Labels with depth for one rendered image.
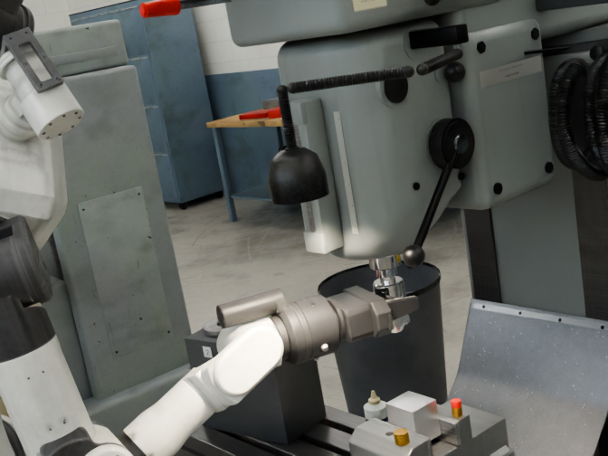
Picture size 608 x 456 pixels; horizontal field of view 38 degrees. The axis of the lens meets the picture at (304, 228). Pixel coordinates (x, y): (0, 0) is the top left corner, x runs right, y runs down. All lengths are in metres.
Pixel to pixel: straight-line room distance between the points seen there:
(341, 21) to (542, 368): 0.80
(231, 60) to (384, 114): 7.44
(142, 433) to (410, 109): 0.56
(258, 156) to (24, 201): 7.39
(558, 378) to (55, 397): 0.88
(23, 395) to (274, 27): 0.57
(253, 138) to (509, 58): 7.26
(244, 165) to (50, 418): 7.67
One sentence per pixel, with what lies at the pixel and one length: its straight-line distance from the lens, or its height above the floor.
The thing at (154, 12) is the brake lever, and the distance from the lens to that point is 1.20.
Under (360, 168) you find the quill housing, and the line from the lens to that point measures 1.20.
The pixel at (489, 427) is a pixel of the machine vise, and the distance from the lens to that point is 1.48.
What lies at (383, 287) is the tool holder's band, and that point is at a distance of 1.33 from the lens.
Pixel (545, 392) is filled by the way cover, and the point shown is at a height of 0.95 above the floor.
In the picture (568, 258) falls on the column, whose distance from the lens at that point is 1.60.
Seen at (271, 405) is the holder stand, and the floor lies 0.99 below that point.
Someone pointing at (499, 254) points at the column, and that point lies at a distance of 1.69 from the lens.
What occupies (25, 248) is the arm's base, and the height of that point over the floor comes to 1.45.
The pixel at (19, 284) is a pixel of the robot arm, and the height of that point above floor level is 1.41.
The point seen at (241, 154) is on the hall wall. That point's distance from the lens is 8.77.
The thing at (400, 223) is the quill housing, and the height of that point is 1.37.
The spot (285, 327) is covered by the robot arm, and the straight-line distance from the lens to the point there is 1.26.
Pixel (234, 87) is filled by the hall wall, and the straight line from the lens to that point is 8.62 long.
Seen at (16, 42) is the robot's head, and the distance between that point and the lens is 1.19.
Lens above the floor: 1.67
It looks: 14 degrees down
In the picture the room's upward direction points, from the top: 10 degrees counter-clockwise
